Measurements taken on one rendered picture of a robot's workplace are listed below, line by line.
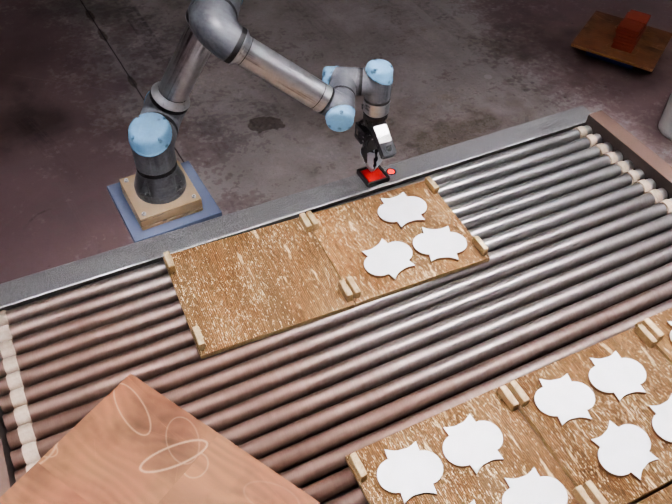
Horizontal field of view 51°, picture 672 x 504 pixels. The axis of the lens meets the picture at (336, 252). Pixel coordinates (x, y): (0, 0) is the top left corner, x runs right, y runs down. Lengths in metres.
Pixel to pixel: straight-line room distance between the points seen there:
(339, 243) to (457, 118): 2.21
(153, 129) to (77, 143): 1.95
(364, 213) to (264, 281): 0.38
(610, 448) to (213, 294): 1.01
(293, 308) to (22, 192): 2.18
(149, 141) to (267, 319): 0.59
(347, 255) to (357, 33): 2.96
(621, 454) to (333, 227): 0.93
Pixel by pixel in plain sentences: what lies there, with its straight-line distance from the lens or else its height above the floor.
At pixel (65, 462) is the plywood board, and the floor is 1.04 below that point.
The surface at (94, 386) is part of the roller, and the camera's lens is 1.75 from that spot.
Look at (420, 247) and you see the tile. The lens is 1.94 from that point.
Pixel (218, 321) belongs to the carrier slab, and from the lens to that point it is 1.78.
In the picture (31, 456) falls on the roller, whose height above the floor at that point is 0.92.
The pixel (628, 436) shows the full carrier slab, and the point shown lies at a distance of 1.73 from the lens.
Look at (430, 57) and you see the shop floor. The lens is 4.54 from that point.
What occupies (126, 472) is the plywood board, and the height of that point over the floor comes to 1.04.
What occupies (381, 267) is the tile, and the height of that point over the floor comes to 0.95.
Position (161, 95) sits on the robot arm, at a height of 1.18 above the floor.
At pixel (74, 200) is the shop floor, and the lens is 3.60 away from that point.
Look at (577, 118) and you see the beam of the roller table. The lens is 2.59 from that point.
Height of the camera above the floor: 2.34
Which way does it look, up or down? 47 degrees down
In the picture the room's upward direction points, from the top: 3 degrees clockwise
